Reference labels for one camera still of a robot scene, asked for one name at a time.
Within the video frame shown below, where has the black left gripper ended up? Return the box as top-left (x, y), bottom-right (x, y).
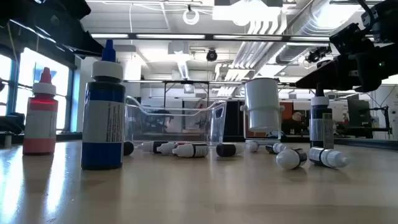
top-left (0, 0), bottom-right (105, 60)

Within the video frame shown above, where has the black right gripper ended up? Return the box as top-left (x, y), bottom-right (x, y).
top-left (294, 40), bottom-right (398, 93)

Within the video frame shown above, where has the large black food coloring bottle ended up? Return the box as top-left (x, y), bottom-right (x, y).
top-left (309, 83), bottom-right (335, 149)

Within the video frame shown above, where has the large red food coloring bottle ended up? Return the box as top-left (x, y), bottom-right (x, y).
top-left (22, 67), bottom-right (59, 156)

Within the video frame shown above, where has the large blue food coloring bottle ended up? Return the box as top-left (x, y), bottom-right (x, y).
top-left (80, 39), bottom-right (126, 171)

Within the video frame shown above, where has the black mounted device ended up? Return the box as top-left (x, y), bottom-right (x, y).
top-left (306, 46), bottom-right (330, 63)

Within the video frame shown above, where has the black monitor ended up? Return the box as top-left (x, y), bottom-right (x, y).
top-left (347, 98), bottom-right (371, 128)

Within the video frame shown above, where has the large window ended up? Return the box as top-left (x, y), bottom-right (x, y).
top-left (0, 46), bottom-right (75, 133)

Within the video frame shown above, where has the ceiling light strip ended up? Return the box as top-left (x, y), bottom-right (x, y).
top-left (136, 33), bottom-right (206, 40)
top-left (91, 33), bottom-right (129, 39)
top-left (213, 34), bottom-right (292, 40)

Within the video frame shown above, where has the orange partition panel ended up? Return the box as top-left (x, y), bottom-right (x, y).
top-left (279, 101), bottom-right (295, 122)

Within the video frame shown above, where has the person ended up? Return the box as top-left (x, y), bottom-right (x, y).
top-left (281, 111), bottom-right (308, 136)

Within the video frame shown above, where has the black background equipment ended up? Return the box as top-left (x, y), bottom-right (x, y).
top-left (360, 105), bottom-right (392, 139)

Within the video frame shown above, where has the white cylindrical cup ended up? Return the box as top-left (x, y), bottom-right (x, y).
top-left (240, 77), bottom-right (285, 141)

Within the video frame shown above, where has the black overhead crossbar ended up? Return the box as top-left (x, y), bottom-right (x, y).
top-left (83, 32), bottom-right (374, 44)

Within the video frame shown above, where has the clear plastic bin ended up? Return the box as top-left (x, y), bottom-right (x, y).
top-left (125, 95), bottom-right (227, 146)

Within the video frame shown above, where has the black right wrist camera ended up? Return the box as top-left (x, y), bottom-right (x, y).
top-left (328, 22), bottom-right (376, 56)

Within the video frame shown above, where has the black aluminium table frame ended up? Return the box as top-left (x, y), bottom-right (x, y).
top-left (0, 132), bottom-right (398, 151)

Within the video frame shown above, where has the white coiled cable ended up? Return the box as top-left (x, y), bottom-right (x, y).
top-left (182, 8), bottom-right (200, 26)

